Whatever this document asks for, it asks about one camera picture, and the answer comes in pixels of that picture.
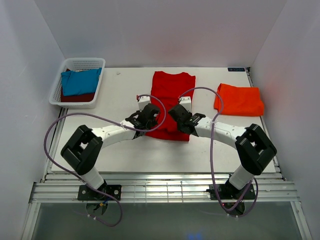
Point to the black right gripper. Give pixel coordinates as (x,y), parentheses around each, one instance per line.
(190,113)

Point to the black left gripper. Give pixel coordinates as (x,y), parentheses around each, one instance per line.
(138,112)

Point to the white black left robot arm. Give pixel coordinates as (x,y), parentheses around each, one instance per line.
(81,151)

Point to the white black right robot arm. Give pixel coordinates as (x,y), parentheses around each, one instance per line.
(254,148)

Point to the orange folded t shirt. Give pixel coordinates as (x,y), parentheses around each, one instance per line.
(239,101)

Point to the dark red folded t shirt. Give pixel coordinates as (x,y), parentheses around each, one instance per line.
(77,98)

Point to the small dark label sticker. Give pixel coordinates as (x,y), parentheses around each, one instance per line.
(236,69)

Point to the white plastic basket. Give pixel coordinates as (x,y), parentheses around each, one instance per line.
(76,64)

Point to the blue folded t shirt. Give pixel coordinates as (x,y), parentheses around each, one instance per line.
(76,83)

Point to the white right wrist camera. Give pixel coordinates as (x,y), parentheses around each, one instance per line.
(186,102)

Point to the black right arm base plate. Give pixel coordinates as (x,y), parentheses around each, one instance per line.
(230,193)

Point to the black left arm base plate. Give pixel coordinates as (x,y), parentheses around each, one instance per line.
(87,194)

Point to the aluminium frame rail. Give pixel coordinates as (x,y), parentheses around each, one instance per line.
(58,187)

